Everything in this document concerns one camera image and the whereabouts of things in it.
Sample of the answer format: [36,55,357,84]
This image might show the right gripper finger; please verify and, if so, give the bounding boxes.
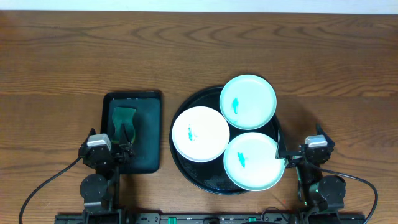
[316,124,335,146]
[275,128,287,159]

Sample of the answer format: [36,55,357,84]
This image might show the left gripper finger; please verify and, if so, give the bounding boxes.
[119,124,135,156]
[81,128,96,146]

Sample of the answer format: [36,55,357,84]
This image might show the green yellow sponge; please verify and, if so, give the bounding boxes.
[111,107,136,144]

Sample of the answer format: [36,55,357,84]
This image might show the mint green plate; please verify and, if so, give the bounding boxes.
[223,132,285,191]
[220,74,277,130]

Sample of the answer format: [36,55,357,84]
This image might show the white plate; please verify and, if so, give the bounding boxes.
[172,106,230,162]

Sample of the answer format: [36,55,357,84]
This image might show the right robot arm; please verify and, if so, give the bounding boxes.
[275,124,346,213]

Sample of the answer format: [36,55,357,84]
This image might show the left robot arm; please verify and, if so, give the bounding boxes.
[78,125,134,215]

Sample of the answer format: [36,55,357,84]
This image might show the black rectangular tray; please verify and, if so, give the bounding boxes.
[101,91,162,174]

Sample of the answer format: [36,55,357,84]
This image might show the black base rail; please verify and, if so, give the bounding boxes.
[54,212,367,224]

